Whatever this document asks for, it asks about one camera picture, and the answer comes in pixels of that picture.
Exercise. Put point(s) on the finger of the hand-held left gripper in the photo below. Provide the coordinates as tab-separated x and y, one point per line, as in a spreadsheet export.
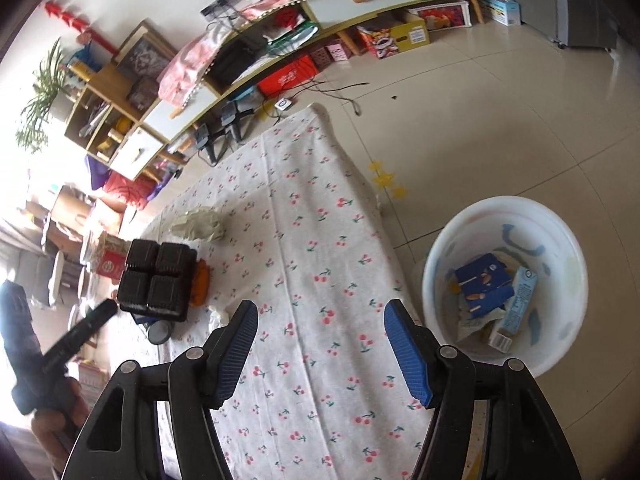
82	332

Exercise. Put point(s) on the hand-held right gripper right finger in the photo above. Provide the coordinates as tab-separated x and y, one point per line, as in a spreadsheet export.
407	355

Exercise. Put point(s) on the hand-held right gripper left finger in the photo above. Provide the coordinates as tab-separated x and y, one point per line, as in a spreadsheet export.
237	350

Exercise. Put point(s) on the white tissue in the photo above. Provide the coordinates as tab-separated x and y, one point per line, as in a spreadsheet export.
219	316

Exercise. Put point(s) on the orange snack packet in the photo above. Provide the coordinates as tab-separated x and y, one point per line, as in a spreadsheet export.
201	285

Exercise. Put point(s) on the grey round can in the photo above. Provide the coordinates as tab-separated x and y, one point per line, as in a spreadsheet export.
160	333

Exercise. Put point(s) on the black compartment tray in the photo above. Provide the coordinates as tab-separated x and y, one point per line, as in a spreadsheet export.
155	280

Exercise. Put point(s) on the pale plastic bag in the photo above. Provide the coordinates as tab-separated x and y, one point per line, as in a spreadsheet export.
197	225

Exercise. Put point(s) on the white plastic bin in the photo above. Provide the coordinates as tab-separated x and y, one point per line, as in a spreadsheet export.
560	240

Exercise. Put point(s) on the person's left hand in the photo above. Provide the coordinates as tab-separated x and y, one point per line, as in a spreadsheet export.
60	425

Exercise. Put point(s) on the red label jar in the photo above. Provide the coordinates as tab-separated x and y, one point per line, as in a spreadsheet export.
109	257

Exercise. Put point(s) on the blue snack box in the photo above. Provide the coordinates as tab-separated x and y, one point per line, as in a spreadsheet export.
482	280

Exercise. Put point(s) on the teal drink carton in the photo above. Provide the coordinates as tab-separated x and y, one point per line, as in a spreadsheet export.
517	305

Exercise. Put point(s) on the brown cardboard box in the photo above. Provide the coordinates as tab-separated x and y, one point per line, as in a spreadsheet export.
70	210

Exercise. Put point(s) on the cherry print tablecloth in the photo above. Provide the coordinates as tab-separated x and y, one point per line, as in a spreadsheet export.
310	240

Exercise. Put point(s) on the red bag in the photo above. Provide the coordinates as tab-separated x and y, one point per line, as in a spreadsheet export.
127	187

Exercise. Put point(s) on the purple bag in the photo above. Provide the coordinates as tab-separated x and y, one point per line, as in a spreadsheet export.
97	175

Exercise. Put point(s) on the yellow star floor stickers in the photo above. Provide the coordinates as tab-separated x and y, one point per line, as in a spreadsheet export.
385	178

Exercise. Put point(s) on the black grey device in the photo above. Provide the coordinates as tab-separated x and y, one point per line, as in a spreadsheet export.
206	140
234	117

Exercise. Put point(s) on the green potted plant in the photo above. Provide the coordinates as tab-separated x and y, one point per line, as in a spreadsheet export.
42	92

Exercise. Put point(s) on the dark patterned box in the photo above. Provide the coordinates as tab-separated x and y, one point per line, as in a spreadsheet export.
142	92

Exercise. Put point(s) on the white square charger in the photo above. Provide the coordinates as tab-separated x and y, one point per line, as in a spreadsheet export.
284	105

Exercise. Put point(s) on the long wooden cabinet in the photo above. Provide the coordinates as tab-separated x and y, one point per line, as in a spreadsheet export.
105	77

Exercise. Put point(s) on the red flat box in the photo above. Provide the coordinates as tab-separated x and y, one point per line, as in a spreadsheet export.
287	77

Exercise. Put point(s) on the framed picture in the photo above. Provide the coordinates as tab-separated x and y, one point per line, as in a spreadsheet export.
145	55

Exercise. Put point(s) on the pink cloth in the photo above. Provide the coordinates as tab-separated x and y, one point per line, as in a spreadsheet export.
187	62

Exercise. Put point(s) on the black electronic box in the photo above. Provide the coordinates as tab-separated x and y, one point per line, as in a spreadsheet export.
235	60

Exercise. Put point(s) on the red hanging decoration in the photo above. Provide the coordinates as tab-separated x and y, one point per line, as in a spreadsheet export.
75	22

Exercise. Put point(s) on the green white folded cloth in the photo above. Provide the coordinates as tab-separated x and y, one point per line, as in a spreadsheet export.
290	35

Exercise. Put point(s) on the printed cardboard box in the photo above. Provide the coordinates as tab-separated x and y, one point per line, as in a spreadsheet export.
395	35

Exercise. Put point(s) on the white crate with red print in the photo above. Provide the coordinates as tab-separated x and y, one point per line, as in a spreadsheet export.
442	15

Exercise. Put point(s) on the blue white box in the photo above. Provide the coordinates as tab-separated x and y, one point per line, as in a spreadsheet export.
502	10

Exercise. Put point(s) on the grey refrigerator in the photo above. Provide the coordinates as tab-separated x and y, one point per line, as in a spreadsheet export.
582	0

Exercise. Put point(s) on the wall power strip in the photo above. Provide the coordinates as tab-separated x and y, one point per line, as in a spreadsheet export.
222	2

